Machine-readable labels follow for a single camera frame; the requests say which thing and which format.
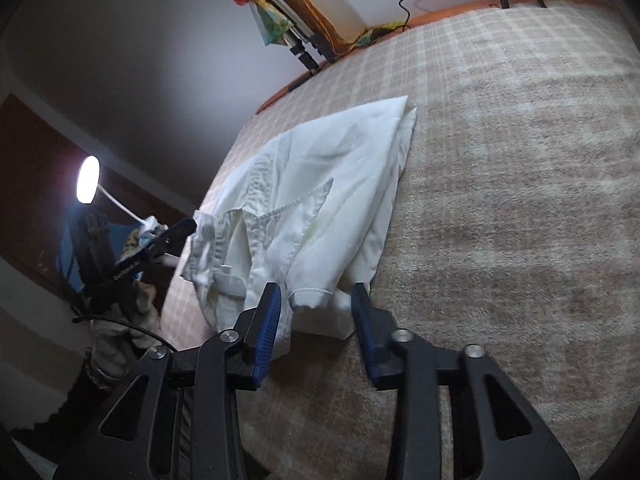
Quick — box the person's left forearm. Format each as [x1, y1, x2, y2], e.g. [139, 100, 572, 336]
[10, 375, 136, 443]

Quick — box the white shirt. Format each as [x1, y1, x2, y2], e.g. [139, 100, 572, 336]
[180, 95, 418, 361]

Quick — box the leaning wooden board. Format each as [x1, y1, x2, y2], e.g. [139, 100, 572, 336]
[250, 0, 361, 53]

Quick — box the leopard print cloth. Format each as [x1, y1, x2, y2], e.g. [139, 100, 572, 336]
[120, 230, 151, 261]

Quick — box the blue chair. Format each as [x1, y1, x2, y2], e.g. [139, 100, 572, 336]
[55, 220, 151, 286]

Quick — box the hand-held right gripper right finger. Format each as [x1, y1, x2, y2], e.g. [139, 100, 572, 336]
[350, 282, 581, 480]

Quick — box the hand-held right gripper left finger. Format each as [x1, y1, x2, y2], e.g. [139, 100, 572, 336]
[52, 281, 283, 480]

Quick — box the person's left hand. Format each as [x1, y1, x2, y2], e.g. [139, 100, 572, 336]
[84, 280, 166, 392]

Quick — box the white clip lamp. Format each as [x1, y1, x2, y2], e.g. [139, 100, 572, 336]
[75, 155, 178, 267]

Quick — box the beige checked blanket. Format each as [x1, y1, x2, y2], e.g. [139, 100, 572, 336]
[160, 0, 640, 480]

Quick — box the black and silver tripod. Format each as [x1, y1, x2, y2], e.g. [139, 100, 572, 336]
[227, 0, 341, 71]

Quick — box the colourful patterned cloth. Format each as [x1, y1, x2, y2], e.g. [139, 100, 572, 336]
[212, 0, 296, 48]

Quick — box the yellow patterned cloth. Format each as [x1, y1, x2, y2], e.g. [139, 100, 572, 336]
[350, 20, 408, 53]

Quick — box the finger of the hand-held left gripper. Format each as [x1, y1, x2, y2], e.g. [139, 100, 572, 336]
[145, 217, 198, 261]

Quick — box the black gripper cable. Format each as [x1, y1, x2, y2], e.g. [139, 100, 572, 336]
[72, 312, 173, 356]

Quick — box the wooden bed frame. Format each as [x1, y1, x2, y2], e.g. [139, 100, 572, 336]
[256, 0, 606, 113]

